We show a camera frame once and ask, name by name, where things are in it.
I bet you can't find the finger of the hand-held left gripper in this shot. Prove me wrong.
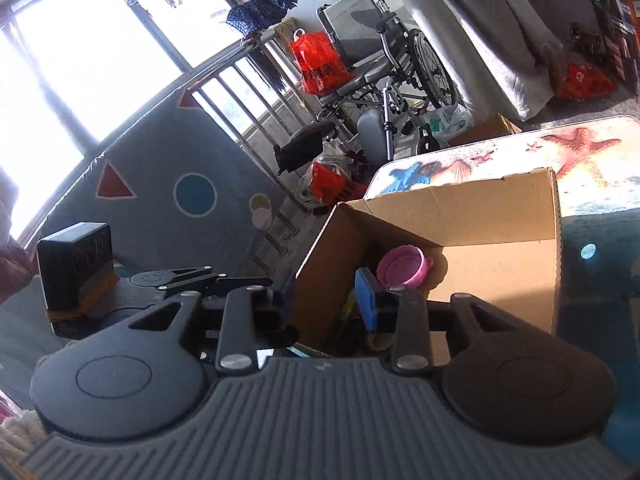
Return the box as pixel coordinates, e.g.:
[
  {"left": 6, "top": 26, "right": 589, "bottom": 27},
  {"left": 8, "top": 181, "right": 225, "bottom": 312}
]
[{"left": 157, "top": 265, "right": 231, "bottom": 295}]

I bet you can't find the grey-blue patterned play mat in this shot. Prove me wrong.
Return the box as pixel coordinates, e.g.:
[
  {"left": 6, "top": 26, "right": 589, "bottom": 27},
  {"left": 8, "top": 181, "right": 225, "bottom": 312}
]
[{"left": 0, "top": 87, "right": 311, "bottom": 411}]

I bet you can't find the orange appliance carton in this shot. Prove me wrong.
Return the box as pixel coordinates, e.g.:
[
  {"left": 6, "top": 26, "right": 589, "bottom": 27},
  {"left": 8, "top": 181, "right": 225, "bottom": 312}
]
[{"left": 577, "top": 0, "right": 640, "bottom": 96}]

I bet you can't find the green lip balm stick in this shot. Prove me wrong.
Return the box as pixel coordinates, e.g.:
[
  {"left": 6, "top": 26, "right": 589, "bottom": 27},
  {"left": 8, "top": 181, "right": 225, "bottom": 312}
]
[{"left": 336, "top": 292, "right": 359, "bottom": 336}]

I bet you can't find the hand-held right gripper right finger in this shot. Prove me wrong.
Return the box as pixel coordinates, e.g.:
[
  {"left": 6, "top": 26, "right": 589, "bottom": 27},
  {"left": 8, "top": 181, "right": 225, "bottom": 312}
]
[{"left": 354, "top": 266, "right": 548, "bottom": 377}]

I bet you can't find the cardboard box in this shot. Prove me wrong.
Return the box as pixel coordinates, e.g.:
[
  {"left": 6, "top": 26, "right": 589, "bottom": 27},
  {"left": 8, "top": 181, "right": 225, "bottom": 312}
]
[{"left": 295, "top": 166, "right": 566, "bottom": 366}]

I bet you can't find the window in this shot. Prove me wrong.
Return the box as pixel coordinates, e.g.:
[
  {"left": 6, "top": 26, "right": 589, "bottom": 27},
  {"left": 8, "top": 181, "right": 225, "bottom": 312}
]
[{"left": 0, "top": 0, "right": 201, "bottom": 241}]

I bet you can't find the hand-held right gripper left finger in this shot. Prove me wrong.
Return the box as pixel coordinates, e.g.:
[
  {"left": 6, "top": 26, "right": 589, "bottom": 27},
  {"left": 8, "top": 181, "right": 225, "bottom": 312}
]
[{"left": 125, "top": 270, "right": 301, "bottom": 376}]

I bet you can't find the metal railing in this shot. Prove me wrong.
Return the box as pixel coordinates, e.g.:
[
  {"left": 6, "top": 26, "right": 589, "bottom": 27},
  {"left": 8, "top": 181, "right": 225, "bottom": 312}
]
[{"left": 180, "top": 30, "right": 321, "bottom": 271}]

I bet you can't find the grey curtain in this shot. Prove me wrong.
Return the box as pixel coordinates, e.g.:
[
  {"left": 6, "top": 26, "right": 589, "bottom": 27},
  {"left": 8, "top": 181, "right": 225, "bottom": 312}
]
[{"left": 372, "top": 0, "right": 566, "bottom": 121}]

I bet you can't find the red plastic bag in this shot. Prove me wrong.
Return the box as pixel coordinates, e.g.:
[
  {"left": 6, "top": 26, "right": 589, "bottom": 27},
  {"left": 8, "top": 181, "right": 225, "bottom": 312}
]
[
  {"left": 310, "top": 160, "right": 368, "bottom": 207},
  {"left": 552, "top": 60, "right": 616, "bottom": 101},
  {"left": 290, "top": 29, "right": 357, "bottom": 96}
]

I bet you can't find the black tape roll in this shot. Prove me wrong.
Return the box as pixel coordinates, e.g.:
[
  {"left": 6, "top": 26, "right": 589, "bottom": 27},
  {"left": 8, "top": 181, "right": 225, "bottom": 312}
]
[{"left": 362, "top": 331, "right": 396, "bottom": 358}]

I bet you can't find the white fleece towel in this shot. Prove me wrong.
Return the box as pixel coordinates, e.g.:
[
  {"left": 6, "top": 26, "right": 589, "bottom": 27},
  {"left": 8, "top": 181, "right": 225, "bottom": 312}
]
[{"left": 0, "top": 410, "right": 38, "bottom": 461}]

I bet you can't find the pink plastic bowl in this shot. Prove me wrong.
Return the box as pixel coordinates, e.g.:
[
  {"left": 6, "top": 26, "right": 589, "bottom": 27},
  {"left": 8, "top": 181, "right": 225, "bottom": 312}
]
[{"left": 376, "top": 244, "right": 435, "bottom": 288}]

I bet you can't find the teal and white plastic bag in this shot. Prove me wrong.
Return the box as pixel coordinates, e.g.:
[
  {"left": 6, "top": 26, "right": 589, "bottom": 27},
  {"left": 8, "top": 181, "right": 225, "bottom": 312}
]
[{"left": 425, "top": 104, "right": 473, "bottom": 148}]

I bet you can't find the dark blue checked umbrella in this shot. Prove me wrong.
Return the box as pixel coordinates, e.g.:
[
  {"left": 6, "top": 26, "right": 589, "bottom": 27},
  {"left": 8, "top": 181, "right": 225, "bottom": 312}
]
[{"left": 226, "top": 0, "right": 304, "bottom": 38}]

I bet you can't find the grey wheelchair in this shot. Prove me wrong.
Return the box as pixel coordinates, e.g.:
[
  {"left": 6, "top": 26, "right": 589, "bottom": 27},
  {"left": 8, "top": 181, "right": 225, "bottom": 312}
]
[{"left": 272, "top": 0, "right": 461, "bottom": 176}]

